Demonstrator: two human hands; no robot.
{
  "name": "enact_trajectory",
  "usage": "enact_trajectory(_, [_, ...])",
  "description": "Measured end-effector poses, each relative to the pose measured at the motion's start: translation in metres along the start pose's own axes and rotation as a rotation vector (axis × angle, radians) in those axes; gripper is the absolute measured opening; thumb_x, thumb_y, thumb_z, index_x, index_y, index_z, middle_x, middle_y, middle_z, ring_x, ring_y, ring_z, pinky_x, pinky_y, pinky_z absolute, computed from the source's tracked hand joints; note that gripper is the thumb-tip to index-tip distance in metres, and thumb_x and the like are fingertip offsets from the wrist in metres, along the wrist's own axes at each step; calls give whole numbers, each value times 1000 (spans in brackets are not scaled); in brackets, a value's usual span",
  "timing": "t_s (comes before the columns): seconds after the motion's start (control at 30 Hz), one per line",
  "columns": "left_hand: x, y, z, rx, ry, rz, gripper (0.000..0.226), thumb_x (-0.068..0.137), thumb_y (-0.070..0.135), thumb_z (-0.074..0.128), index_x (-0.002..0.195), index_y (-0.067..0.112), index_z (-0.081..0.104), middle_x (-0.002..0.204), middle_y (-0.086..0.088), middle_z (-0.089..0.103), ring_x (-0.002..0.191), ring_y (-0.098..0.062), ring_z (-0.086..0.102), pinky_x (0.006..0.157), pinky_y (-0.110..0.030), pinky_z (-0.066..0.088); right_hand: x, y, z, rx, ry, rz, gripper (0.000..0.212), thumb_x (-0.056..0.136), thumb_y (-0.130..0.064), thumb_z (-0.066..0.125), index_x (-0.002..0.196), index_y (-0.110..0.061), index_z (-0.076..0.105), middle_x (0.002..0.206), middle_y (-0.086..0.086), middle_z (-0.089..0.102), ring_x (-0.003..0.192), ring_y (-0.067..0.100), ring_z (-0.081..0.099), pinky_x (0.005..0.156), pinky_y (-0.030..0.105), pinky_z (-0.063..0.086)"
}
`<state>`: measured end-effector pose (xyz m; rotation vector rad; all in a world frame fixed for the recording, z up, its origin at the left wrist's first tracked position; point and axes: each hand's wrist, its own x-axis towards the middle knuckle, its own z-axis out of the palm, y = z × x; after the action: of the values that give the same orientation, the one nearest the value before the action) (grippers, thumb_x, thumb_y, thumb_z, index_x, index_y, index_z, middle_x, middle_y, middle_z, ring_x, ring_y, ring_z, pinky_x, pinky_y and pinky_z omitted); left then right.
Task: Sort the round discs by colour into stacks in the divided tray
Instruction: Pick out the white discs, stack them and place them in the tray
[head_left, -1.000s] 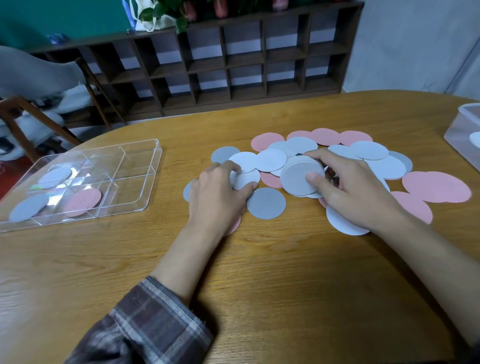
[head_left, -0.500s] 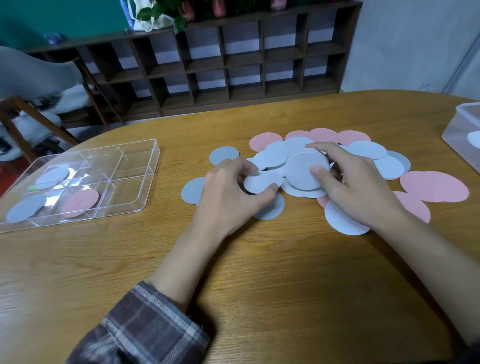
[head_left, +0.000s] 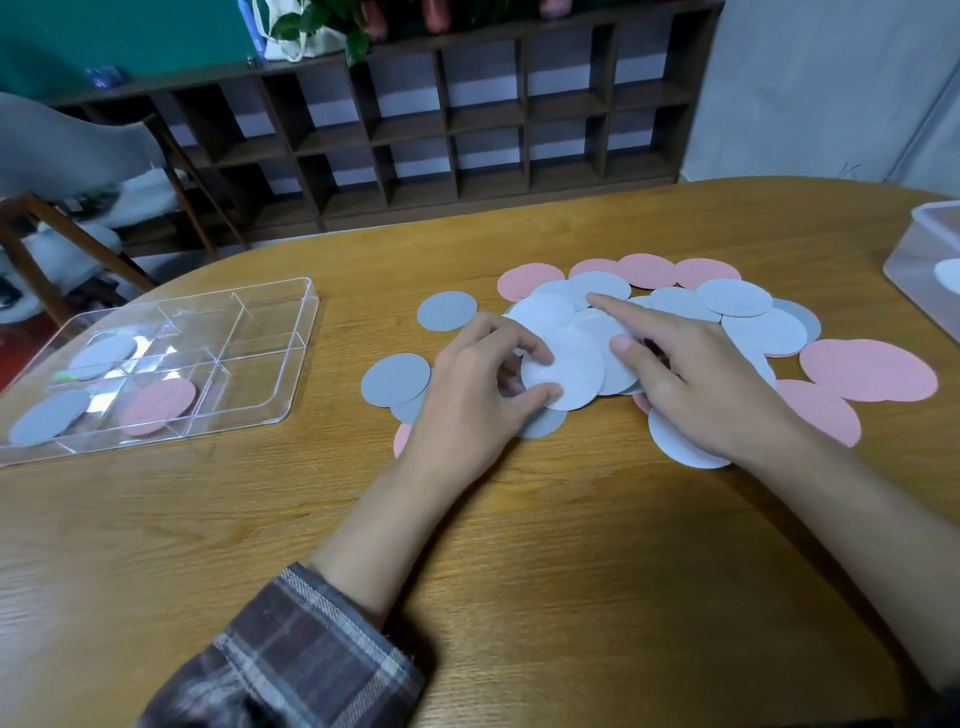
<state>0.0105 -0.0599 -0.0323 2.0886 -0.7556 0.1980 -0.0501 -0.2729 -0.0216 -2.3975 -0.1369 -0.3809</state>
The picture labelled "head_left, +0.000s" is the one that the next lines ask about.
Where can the clear divided tray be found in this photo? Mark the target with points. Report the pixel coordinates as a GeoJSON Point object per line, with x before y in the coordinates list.
{"type": "Point", "coordinates": [262, 315]}

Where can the grey wall pipe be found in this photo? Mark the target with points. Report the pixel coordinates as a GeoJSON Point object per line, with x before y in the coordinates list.
{"type": "Point", "coordinates": [930, 127]}

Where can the person's right forearm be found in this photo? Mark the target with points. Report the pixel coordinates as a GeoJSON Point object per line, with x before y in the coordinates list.
{"type": "Point", "coordinates": [870, 540]}

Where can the blue bottle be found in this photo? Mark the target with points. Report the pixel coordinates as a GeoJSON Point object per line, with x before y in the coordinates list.
{"type": "Point", "coordinates": [250, 26]}

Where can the neat white paper circle stack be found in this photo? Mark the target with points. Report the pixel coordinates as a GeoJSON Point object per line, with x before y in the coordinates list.
{"type": "Point", "coordinates": [570, 367]}

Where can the translucent plastic tub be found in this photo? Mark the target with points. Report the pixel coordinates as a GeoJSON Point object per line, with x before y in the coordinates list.
{"type": "Point", "coordinates": [904, 255]}

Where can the blue packet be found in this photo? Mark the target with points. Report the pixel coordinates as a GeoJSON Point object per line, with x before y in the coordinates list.
{"type": "Point", "coordinates": [105, 76]}

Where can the grey chair with wooden legs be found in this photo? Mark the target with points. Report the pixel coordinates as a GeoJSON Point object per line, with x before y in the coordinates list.
{"type": "Point", "coordinates": [67, 146]}
{"type": "Point", "coordinates": [82, 241]}

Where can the person's left forearm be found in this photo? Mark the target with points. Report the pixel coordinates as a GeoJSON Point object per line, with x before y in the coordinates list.
{"type": "Point", "coordinates": [367, 547]}

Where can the pink disc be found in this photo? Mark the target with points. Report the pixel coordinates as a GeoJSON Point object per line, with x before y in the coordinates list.
{"type": "Point", "coordinates": [157, 406]}

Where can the white disc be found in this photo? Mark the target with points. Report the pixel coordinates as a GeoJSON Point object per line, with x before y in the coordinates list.
{"type": "Point", "coordinates": [949, 276]}
{"type": "Point", "coordinates": [103, 357]}

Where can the grey disc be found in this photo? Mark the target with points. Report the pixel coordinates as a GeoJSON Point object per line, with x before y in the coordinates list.
{"type": "Point", "coordinates": [49, 418]}

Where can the dark wooden cubby shelf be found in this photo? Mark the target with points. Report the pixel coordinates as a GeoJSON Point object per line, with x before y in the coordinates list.
{"type": "Point", "coordinates": [487, 112]}

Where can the white tote bag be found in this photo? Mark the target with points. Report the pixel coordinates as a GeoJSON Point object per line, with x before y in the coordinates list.
{"type": "Point", "coordinates": [307, 46]}

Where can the person's right hand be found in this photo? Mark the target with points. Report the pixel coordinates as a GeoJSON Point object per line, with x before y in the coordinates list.
{"type": "Point", "coordinates": [712, 390]}

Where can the person's left hand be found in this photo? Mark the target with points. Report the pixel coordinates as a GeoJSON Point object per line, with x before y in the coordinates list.
{"type": "Point", "coordinates": [465, 420]}

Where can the pile of round paper discs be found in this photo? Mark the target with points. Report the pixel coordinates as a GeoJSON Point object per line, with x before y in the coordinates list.
{"type": "Point", "coordinates": [870, 371]}

